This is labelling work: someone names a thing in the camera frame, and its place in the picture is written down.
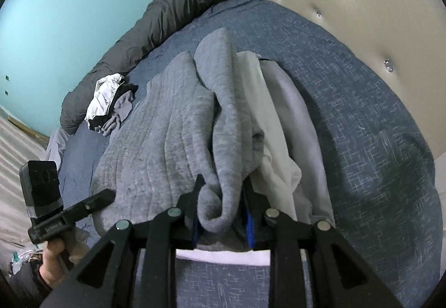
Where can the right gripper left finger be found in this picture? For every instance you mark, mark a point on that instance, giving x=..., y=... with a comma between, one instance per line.
x=133, y=261

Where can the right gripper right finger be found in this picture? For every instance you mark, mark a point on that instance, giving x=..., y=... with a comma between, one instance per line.
x=310, y=265

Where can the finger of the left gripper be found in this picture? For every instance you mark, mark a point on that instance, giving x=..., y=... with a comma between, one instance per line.
x=98, y=201

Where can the grey quilted sweater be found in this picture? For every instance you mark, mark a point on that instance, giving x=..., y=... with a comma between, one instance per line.
x=134, y=162

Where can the folded white grey clothes stack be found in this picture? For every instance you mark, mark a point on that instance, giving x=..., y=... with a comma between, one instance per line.
x=282, y=154

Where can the person's left hand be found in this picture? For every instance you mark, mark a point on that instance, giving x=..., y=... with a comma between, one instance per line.
x=59, y=258

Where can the light grey blanket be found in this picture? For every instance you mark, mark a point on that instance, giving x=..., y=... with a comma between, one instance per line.
x=56, y=147

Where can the beige striped curtain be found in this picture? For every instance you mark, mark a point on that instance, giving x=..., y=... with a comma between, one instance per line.
x=17, y=148

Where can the grey knit garment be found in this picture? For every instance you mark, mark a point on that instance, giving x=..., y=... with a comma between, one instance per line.
x=121, y=110

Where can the white black garment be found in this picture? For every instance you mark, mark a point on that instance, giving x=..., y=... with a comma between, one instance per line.
x=107, y=90

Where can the dark grey rolled duvet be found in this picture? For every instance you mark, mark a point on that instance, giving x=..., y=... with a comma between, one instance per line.
x=161, y=19

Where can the cream tufted headboard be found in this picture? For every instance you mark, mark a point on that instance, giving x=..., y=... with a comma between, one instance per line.
x=403, y=41

